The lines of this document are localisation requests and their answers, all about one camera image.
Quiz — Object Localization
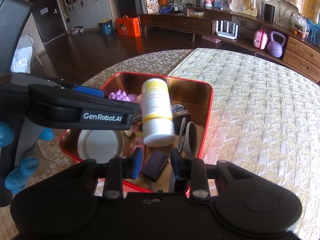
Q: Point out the black round tin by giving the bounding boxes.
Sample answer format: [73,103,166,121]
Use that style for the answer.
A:
[171,103,191,135]

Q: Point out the quilted cream table cloth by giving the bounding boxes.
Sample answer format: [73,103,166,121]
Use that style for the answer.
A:
[167,47,320,240]

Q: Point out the white wifi router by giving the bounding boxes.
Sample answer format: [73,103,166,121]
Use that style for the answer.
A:
[215,20,239,40]

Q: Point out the black cylinder speaker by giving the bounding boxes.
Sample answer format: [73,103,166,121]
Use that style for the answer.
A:
[264,3,275,23]

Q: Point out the pink toy backpack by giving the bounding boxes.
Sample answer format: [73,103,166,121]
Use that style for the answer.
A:
[253,29,268,50]

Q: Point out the purple kettlebell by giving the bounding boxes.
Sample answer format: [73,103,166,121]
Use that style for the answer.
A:
[267,31,286,58]

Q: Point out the wooden tv cabinet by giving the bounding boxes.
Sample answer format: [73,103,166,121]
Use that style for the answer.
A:
[138,7,319,83]

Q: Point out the white round sunglasses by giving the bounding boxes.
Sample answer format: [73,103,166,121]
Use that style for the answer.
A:
[176,118,197,158]

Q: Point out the teal bucket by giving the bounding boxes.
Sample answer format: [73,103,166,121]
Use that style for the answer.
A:
[98,19,114,35]

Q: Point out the purple rectangular block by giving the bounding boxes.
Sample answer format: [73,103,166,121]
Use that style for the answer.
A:
[141,150,168,182]

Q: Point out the brown tape roll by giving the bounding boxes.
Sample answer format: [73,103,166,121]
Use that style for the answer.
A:
[77,129,124,164]

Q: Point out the cereal box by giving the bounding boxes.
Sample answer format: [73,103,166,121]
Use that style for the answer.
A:
[145,0,159,14]

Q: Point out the orange paper bag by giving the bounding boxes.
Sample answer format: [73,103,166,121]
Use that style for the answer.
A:
[116,15,140,37]

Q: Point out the blue gloved left hand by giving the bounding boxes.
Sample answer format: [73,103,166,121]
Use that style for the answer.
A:
[4,119,55,194]

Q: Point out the white and yellow bottle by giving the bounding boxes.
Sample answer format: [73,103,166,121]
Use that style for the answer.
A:
[142,78,175,147]

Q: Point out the purple dinosaur toy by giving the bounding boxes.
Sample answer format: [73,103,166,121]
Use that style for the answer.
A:
[108,89,137,102]

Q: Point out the red metal tin box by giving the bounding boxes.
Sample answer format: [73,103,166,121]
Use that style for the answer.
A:
[60,72,214,194]

